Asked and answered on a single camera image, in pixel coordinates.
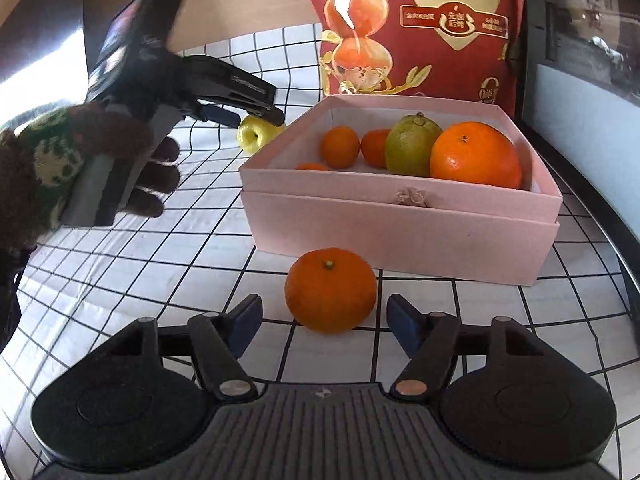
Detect red snack bag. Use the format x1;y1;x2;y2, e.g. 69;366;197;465
311;0;524;114

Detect black television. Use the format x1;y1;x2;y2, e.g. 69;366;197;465
1;0;88;129

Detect glass-sided computer case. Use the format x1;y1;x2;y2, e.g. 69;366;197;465
521;0;639;321

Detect small tangerine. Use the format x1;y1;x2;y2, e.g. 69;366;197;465
360;128;390;169
320;126;360;169
295;162;331;171

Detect white grid tablecloth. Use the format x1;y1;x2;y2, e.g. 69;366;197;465
0;22;640;480

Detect gloved left hand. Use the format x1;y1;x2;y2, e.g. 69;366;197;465
1;103;180;254

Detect green pear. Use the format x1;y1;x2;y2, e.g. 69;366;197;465
385;113;442;177

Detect pink gift box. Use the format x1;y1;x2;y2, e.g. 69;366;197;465
240;96;562;285

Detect large orange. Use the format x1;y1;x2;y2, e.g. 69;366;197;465
430;122;523;188

